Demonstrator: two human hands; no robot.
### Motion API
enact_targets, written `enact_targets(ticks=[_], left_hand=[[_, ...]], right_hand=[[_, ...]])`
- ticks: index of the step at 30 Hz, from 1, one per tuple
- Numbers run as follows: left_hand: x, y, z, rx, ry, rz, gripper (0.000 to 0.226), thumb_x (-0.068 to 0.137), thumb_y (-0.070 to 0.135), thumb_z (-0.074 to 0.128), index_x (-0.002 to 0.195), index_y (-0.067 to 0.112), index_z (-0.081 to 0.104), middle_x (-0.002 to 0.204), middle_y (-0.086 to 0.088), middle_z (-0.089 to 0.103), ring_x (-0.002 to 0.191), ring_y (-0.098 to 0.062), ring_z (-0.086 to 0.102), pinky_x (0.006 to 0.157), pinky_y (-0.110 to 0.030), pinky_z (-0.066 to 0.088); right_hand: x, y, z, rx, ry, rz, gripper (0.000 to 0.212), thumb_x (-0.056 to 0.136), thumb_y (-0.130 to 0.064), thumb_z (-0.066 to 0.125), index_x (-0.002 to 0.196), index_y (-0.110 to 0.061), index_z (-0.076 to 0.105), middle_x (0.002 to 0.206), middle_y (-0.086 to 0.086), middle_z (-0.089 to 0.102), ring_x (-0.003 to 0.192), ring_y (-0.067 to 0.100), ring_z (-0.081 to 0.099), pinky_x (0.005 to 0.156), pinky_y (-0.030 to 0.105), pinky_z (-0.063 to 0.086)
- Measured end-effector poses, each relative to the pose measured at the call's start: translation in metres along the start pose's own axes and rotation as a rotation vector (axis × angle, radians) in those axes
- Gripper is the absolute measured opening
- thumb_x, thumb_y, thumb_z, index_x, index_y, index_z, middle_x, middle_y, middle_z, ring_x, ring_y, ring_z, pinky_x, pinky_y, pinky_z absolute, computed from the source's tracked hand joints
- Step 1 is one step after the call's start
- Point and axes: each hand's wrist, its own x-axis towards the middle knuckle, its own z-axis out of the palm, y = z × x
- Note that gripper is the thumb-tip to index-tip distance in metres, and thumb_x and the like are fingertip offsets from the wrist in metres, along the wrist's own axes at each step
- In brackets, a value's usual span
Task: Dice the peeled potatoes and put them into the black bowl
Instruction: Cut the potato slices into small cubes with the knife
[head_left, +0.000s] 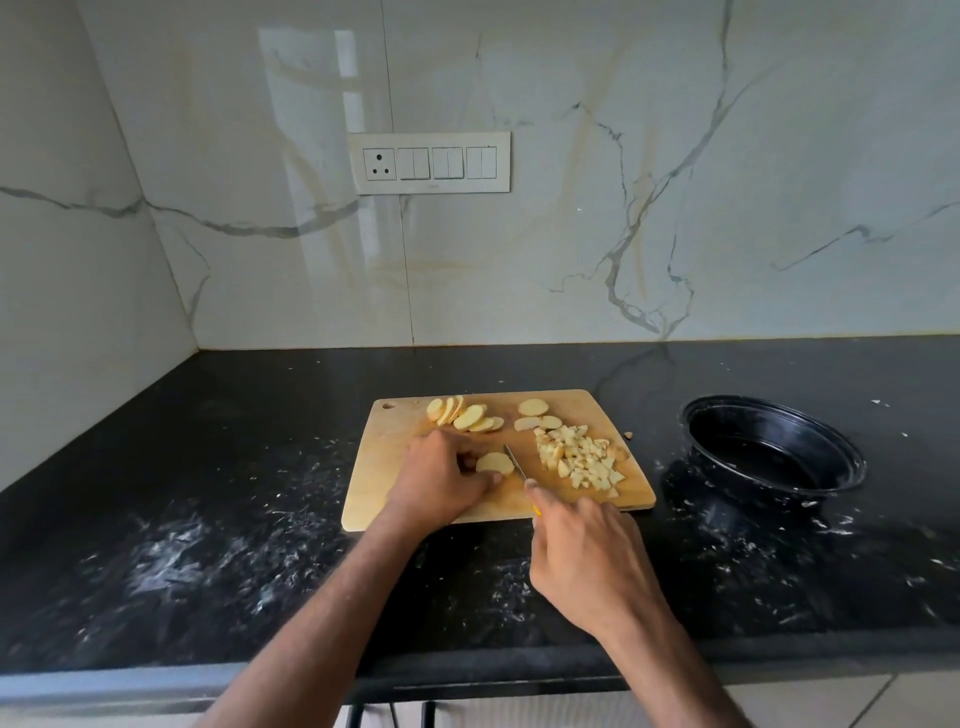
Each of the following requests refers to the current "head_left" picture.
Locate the person's left hand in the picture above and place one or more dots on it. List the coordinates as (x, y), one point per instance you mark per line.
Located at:
(431, 480)

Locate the person's right hand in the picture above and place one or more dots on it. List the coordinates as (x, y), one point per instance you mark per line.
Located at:
(592, 562)

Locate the person's right thumb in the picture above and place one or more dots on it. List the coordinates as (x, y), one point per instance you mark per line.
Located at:
(538, 551)

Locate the person's left thumb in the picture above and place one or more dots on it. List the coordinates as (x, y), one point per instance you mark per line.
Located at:
(484, 487)

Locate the round potato slice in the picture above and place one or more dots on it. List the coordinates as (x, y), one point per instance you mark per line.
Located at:
(495, 463)

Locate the person's left forearm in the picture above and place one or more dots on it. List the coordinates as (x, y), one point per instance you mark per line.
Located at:
(322, 630)

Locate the person's right forearm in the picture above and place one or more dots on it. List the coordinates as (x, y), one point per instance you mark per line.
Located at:
(667, 675)

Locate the row of potato slices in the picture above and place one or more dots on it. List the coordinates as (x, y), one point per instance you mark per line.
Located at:
(466, 416)

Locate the small potato slice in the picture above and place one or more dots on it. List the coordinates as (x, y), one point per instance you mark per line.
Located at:
(551, 422)
(525, 424)

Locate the large oval potato slice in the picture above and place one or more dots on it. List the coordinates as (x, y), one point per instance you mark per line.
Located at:
(532, 408)

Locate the wooden cutting board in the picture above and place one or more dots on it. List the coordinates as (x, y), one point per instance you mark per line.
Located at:
(390, 457)

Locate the pile of diced potato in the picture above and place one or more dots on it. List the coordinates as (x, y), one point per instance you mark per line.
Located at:
(581, 461)

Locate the black plastic bowl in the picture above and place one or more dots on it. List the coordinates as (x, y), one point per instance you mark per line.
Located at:
(772, 450)

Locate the white wall switch panel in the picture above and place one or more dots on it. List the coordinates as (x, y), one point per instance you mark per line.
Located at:
(431, 163)

